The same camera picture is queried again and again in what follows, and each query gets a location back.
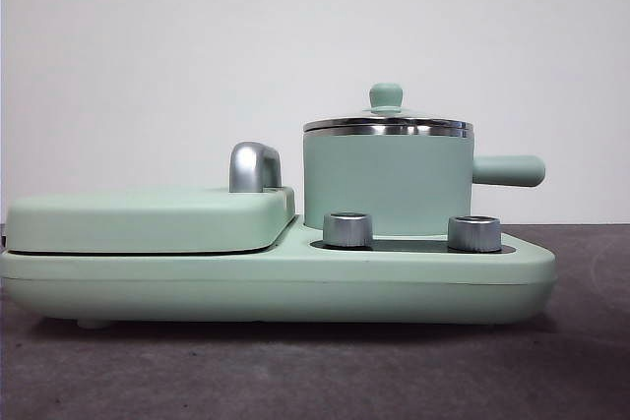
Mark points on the glass lid with green knob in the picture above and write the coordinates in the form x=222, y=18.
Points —
x=386, y=95

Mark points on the silver control knob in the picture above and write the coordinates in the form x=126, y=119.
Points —
x=347, y=230
x=473, y=234

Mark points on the mint green breakfast machine base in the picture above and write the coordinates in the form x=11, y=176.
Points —
x=418, y=287

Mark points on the mint green griddle cover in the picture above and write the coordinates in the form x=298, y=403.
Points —
x=147, y=223

